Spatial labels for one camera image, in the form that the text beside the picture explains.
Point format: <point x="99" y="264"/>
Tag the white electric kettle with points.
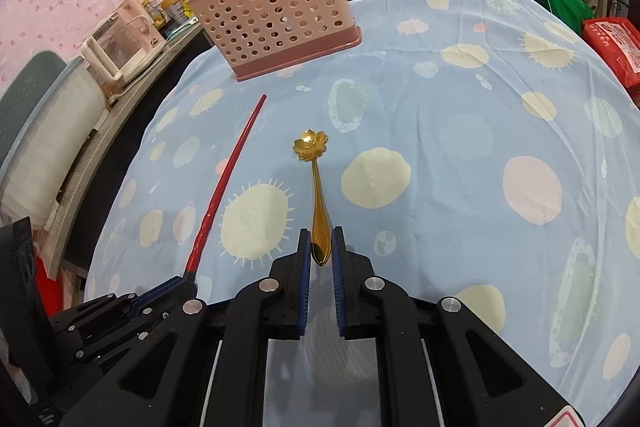
<point x="125" y="42"/>

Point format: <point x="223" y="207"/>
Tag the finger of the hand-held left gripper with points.
<point x="120" y="302"/>
<point x="110" y="332"/>

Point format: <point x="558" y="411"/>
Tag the grey-blue chair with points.
<point x="35" y="117"/>

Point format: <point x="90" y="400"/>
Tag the red chopstick with black band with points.
<point x="225" y="187"/>

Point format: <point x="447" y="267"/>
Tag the gold flower spoon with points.
<point x="319" y="207"/>

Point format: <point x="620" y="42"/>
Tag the blue spotted tablecloth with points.
<point x="425" y="157"/>

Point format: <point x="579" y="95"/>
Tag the yellow tin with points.
<point x="176" y="12"/>

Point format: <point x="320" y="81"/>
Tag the red bag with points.
<point x="615" y="52"/>

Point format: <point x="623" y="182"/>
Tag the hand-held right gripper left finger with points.
<point x="303" y="279"/>

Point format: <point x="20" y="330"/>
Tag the pink perforated utensil holder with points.
<point x="280" y="7"/>

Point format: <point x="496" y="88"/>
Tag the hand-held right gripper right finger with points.
<point x="338" y="279"/>

